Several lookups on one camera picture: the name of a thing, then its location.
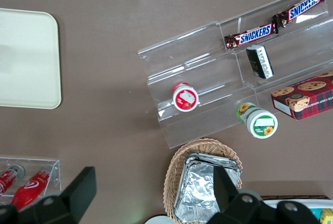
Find clear acrylic bottle rack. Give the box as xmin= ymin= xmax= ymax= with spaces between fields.
xmin=0 ymin=156 xmax=62 ymax=207

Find beige plastic tray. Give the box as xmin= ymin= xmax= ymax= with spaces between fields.
xmin=0 ymin=7 xmax=63 ymax=110

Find red plaid cookie box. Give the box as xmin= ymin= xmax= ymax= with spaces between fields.
xmin=270 ymin=70 xmax=333 ymax=121

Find white rectangular snack tray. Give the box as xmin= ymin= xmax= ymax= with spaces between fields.
xmin=260 ymin=195 xmax=333 ymax=224

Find yellow snack packet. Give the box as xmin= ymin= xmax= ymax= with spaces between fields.
xmin=320 ymin=207 xmax=333 ymax=224

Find red strawberry lid cup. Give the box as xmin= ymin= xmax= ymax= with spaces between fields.
xmin=172 ymin=81 xmax=201 ymax=112

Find red cola bottle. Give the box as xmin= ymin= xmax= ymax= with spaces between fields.
xmin=0 ymin=165 xmax=26 ymax=196
xmin=9 ymin=165 xmax=53 ymax=210

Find oval tan wicker basket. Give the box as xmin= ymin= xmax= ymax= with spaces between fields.
xmin=162 ymin=137 xmax=244 ymax=222

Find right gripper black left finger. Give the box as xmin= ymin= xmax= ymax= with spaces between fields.
xmin=0 ymin=166 xmax=97 ymax=224

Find green sunflower lid cup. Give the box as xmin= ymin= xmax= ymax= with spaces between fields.
xmin=236 ymin=102 xmax=279 ymax=140

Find teal snack packet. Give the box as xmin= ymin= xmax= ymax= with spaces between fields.
xmin=308 ymin=207 xmax=324 ymax=221

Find clear acrylic tiered shelf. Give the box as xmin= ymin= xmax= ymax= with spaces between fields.
xmin=137 ymin=0 xmax=333 ymax=150

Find stacked aluminium foil containers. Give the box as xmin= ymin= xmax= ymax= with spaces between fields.
xmin=173 ymin=152 xmax=243 ymax=224

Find small black snack box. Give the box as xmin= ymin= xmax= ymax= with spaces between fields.
xmin=245 ymin=44 xmax=275 ymax=80

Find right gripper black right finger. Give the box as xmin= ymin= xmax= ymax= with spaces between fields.
xmin=207 ymin=165 xmax=321 ymax=224

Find brown Snickers bar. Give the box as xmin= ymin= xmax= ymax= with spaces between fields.
xmin=271 ymin=0 xmax=327 ymax=28
xmin=224 ymin=21 xmax=280 ymax=52

